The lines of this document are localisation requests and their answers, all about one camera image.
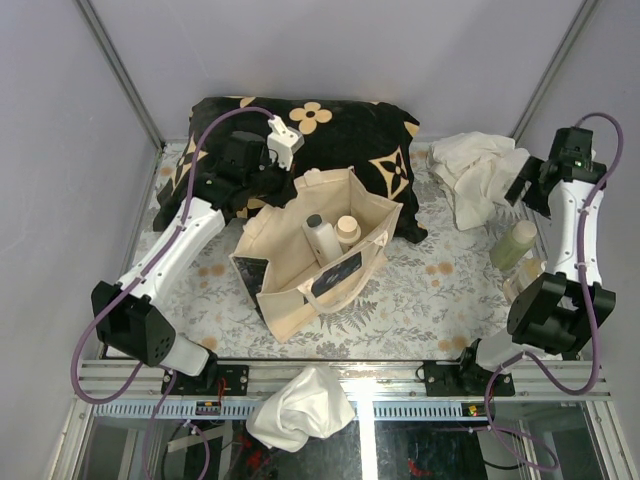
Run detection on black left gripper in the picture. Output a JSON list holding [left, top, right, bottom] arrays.
[[245, 152, 298, 209]]

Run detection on green liquid bottle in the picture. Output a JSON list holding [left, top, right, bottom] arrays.
[[489, 220, 538, 271]]

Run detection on white bottle grey cap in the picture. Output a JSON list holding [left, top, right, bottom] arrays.
[[302, 214, 343, 267]]

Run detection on beige canvas tote bag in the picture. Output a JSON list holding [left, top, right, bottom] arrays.
[[230, 169, 402, 343]]

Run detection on beige bottle wooden cap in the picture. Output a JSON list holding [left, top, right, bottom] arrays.
[[334, 215, 361, 251]]

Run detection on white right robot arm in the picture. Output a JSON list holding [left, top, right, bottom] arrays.
[[455, 126, 616, 395]]

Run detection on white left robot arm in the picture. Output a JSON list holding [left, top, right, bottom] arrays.
[[92, 125, 304, 395]]

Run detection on crumpled white cloth on table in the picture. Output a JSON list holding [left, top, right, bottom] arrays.
[[428, 131, 530, 231]]

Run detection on black floral pillow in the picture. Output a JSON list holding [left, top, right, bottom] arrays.
[[152, 97, 428, 244]]

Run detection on floral table mat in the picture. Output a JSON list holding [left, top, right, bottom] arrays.
[[107, 139, 566, 361]]

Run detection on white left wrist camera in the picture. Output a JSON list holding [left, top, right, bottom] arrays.
[[267, 115, 304, 171]]

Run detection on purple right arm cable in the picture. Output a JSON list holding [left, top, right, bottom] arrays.
[[482, 112, 627, 474]]

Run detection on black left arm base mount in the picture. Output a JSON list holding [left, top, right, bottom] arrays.
[[161, 351, 250, 397]]

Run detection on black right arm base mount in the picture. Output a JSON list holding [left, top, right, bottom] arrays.
[[420, 341, 492, 397]]

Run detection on aluminium front rail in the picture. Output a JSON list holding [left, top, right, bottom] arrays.
[[70, 359, 615, 422]]

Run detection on white rag on rail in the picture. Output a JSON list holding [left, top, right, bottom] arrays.
[[246, 366, 356, 453]]

